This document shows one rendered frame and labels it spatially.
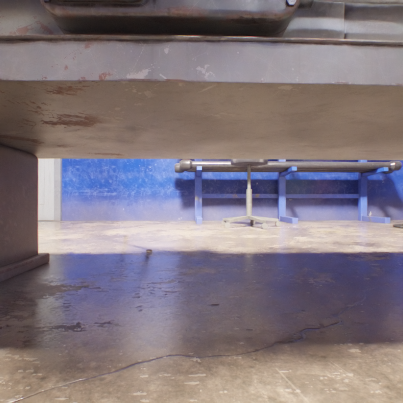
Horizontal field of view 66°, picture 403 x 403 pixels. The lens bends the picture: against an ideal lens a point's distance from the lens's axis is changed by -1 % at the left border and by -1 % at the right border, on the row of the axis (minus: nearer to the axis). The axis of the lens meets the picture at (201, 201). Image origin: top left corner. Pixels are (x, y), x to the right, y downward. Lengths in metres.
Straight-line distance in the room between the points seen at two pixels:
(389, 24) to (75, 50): 0.62
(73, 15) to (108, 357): 0.50
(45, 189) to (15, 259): 3.06
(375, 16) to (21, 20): 0.72
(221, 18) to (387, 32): 0.40
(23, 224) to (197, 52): 0.88
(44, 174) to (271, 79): 3.85
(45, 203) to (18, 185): 3.03
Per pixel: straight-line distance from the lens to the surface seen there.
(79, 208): 4.09
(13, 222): 1.14
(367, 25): 0.82
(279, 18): 0.56
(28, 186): 1.22
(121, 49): 0.52
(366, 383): 0.49
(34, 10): 0.80
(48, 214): 4.19
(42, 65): 0.54
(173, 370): 0.48
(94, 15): 0.56
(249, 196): 2.93
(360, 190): 4.26
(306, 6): 0.69
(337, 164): 3.75
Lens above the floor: 0.23
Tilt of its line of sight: level
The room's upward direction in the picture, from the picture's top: straight up
